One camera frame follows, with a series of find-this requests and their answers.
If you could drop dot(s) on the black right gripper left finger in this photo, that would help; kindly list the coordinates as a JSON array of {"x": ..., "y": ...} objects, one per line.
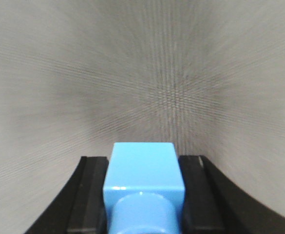
[{"x": 78, "y": 208}]

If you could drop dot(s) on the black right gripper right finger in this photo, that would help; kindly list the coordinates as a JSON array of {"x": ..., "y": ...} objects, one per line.
[{"x": 215, "y": 205}]

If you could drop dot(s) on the light blue block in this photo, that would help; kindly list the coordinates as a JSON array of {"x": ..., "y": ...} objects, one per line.
[{"x": 143, "y": 190}]

